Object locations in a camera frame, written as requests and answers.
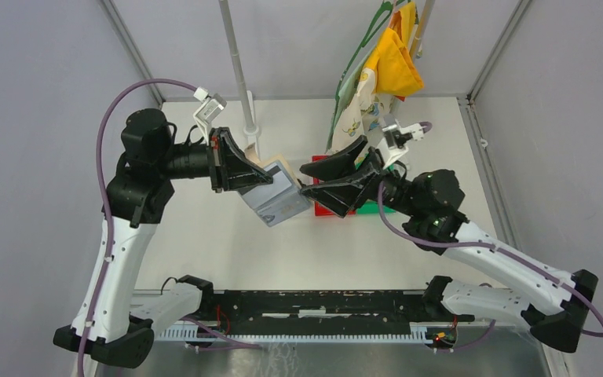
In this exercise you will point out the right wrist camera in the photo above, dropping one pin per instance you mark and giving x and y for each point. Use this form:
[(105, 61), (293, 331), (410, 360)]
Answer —
[(392, 138)]

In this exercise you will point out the green plastic bin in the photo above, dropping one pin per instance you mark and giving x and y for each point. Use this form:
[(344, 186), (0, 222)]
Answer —
[(369, 207)]

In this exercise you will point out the right stand pole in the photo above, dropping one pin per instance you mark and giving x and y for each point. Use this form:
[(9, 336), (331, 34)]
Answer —
[(416, 50)]

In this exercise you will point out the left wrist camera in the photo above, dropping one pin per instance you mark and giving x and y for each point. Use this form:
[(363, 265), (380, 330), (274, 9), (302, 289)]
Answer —
[(211, 105)]

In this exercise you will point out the red plastic bin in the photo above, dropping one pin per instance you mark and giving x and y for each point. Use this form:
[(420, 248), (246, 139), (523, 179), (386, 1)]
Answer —
[(320, 210)]

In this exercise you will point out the yellow cloth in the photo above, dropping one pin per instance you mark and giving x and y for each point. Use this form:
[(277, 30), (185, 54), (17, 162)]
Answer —
[(391, 57)]

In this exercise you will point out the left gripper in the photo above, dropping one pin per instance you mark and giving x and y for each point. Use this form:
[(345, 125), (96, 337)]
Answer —
[(230, 166)]

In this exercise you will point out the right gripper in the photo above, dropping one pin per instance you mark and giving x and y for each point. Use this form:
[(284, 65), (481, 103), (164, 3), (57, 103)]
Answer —
[(348, 194)]

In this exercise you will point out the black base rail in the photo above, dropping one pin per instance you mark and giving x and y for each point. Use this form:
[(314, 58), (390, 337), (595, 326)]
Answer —
[(380, 312)]

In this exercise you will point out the white cable duct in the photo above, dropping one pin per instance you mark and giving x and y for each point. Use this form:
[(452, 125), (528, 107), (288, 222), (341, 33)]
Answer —
[(186, 332)]

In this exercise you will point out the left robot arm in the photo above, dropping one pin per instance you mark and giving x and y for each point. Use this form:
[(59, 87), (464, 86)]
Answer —
[(106, 327)]

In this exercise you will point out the tan leather card holder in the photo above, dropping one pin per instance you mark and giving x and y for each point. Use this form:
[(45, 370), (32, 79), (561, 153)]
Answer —
[(282, 199)]

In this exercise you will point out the white stand pole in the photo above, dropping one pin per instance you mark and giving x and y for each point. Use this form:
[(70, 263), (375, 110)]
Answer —
[(251, 130)]

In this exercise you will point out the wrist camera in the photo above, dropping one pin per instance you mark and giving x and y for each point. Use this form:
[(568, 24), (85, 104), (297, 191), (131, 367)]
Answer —
[(211, 105), (392, 138)]

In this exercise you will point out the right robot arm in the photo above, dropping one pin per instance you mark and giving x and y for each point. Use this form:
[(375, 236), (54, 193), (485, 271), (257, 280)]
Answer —
[(552, 304)]

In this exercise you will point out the patterned white cloth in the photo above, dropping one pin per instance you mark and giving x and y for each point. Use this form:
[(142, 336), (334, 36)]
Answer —
[(358, 109)]

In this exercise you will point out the green clothes hanger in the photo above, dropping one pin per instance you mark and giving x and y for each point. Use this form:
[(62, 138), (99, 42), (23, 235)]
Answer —
[(382, 14)]

